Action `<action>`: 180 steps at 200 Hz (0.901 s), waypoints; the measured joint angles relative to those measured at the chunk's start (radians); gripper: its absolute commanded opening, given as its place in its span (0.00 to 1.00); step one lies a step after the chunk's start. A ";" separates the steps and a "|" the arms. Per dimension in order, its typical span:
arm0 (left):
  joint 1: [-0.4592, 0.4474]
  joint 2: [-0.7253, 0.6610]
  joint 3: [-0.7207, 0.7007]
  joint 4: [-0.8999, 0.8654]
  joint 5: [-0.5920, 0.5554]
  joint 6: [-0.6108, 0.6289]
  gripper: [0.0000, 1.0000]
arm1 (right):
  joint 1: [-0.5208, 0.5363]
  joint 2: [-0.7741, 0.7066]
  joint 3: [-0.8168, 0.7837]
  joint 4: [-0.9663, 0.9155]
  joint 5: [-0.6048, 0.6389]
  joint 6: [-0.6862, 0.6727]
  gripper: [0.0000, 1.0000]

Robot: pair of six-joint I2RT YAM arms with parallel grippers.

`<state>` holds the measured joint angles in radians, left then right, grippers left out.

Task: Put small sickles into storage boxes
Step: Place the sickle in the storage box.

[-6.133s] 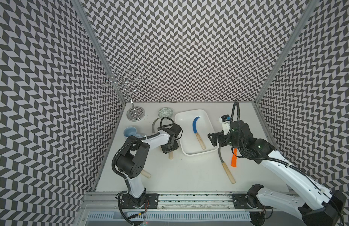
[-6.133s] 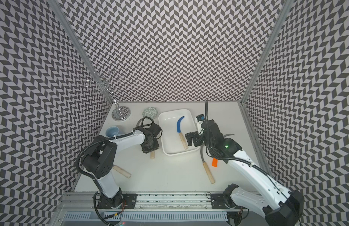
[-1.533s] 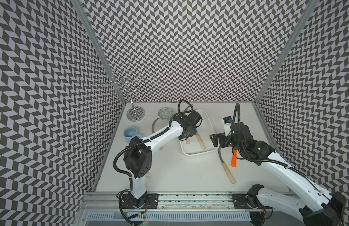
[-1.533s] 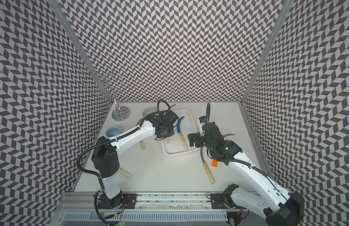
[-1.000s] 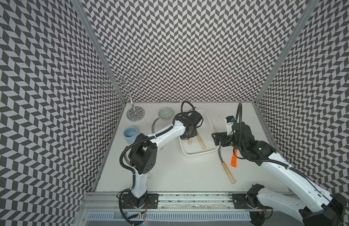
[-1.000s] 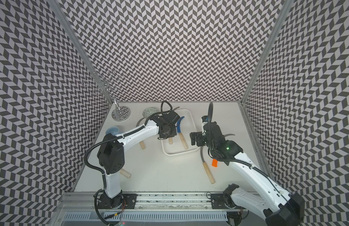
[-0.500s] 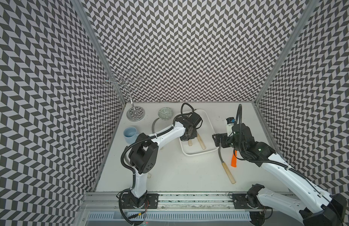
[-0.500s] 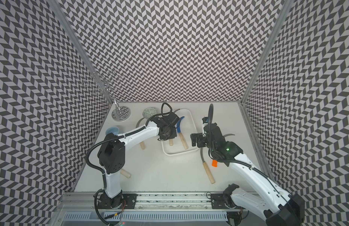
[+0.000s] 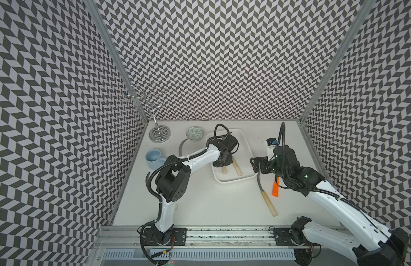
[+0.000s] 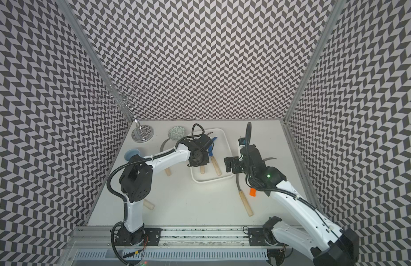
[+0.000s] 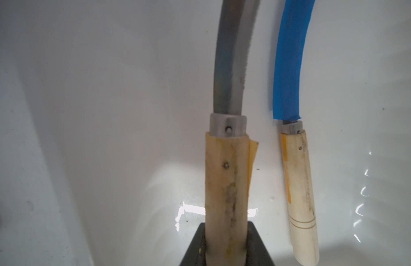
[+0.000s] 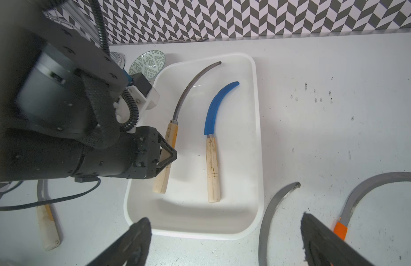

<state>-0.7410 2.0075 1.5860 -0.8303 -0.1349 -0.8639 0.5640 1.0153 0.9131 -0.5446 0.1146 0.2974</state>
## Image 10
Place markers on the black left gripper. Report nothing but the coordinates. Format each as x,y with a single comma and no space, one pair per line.
193,163

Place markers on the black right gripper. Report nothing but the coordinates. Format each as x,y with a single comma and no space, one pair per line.
235,160

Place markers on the blue blade wooden handle sickle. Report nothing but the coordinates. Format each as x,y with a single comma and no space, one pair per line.
213,159

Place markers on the white plastic storage box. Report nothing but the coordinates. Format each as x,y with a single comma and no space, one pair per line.
220,151

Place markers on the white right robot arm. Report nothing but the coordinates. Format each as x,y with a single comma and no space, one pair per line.
321,240

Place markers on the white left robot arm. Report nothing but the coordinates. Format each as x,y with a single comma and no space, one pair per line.
132,182

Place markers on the green patterned ceramic bowl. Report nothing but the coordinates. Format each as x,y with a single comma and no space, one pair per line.
176,133

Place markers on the light blue plastic cup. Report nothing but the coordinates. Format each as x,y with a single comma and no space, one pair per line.
130,153

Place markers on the chrome mug tree stand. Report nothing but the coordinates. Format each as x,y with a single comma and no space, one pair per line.
141,133

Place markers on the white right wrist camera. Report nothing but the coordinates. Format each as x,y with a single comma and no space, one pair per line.
241,145

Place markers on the orange handle small sickle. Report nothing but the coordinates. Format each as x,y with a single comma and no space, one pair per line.
252,192

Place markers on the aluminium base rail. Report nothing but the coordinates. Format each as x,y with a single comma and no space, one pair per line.
193,237

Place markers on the aluminium left corner post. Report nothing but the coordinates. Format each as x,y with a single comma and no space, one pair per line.
70,17

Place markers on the aluminium corner post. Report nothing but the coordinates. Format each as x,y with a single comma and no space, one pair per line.
321,43
70,17

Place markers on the aluminium right corner post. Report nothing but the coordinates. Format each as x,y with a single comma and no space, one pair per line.
321,43

